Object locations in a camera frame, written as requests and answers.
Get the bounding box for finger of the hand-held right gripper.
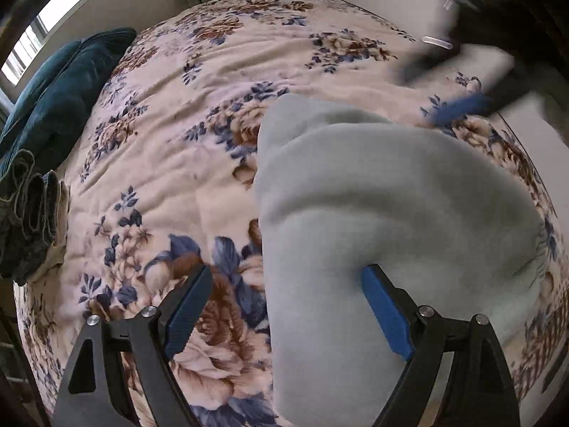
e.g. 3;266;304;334
427;64;549;127
398;43;474;86

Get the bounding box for floral blanket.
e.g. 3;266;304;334
13;0;556;427

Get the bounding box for folded blue jeans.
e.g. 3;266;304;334
0;149;63;285

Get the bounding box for window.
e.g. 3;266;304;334
0;0;138;85

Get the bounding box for teal folded quilt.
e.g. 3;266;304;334
0;27;136;174

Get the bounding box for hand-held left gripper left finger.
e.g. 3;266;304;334
52;264;214;427

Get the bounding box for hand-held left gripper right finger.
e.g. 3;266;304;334
361;264;522;427

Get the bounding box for light green pants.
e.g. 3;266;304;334
252;93;545;427

